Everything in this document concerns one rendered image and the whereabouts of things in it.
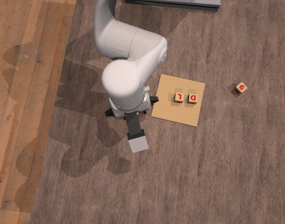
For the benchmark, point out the tan flat mat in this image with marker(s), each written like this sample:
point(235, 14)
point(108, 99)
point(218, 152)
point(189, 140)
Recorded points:
point(167, 109)

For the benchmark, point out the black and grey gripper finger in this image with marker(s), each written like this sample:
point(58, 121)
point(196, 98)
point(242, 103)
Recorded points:
point(152, 100)
point(109, 112)

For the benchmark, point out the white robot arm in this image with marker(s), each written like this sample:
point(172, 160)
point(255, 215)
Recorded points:
point(136, 53)

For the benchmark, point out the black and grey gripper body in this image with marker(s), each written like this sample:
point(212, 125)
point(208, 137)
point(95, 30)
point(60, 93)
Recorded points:
point(145, 105)

